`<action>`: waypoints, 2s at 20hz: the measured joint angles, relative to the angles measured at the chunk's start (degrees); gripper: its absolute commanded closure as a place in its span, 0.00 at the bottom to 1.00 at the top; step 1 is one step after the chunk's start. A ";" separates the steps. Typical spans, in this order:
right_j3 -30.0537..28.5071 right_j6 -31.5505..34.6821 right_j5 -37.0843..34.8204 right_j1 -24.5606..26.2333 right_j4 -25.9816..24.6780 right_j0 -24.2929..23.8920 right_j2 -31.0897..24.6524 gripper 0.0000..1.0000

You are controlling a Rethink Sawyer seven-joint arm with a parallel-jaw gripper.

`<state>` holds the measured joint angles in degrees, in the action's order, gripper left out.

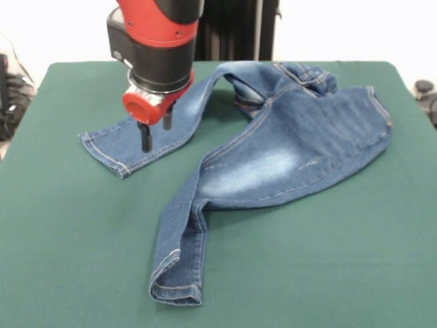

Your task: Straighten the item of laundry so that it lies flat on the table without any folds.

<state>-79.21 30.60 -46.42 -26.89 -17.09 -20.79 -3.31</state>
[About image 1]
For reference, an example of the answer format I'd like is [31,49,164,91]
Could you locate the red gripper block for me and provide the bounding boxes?
[122,69,196,153]

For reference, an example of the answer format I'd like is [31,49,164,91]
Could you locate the blue denim jeans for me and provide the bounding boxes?
[77,61,394,305]

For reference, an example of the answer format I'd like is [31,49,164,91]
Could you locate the dark green table cloth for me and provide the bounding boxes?
[0,60,437,328]

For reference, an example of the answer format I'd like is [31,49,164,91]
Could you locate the black round-topped device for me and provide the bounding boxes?
[414,79,437,130]

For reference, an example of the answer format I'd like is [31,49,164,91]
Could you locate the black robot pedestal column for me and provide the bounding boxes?
[194,0,283,62]

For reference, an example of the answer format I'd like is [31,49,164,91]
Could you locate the black equipment with cables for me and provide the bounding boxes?
[0,30,37,143]

